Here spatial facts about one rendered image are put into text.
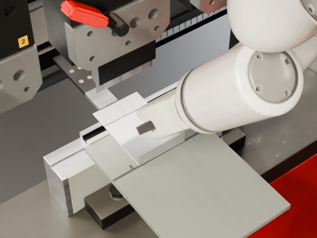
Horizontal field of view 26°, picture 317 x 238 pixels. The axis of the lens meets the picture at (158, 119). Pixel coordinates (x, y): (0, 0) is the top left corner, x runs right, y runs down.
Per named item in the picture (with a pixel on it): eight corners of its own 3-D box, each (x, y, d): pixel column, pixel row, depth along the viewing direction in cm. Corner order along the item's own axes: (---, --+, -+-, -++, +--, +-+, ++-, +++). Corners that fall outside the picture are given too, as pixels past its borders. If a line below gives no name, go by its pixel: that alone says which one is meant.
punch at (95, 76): (100, 97, 101) (96, 47, 94) (93, 89, 102) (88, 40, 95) (155, 69, 105) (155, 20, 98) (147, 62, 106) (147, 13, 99)
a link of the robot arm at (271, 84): (221, 45, 84) (169, 90, 80) (279, 14, 72) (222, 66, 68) (262, 98, 85) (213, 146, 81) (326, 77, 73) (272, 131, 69)
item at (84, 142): (91, 156, 107) (89, 143, 105) (80, 144, 109) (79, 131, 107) (191, 102, 115) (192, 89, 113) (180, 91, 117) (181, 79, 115)
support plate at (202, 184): (190, 275, 91) (191, 270, 90) (84, 152, 105) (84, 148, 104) (290, 208, 98) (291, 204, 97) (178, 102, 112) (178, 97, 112)
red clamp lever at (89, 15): (75, 7, 76) (132, 26, 84) (56, -11, 79) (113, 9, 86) (68, 21, 77) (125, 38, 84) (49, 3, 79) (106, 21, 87)
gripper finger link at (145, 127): (175, 109, 87) (188, 100, 93) (127, 132, 91) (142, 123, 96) (179, 117, 88) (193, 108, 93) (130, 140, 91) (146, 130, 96)
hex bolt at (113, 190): (115, 203, 109) (115, 197, 108) (106, 191, 111) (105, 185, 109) (129, 194, 110) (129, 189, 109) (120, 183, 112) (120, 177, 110)
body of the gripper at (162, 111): (225, 55, 86) (187, 74, 97) (159, 89, 82) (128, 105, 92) (252, 109, 87) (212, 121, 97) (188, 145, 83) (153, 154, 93)
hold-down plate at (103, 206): (102, 231, 109) (101, 220, 107) (84, 208, 112) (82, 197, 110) (245, 146, 121) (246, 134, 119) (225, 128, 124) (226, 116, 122)
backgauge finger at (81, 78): (78, 129, 109) (75, 106, 105) (1, 42, 123) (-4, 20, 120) (139, 97, 114) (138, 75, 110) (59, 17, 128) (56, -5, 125)
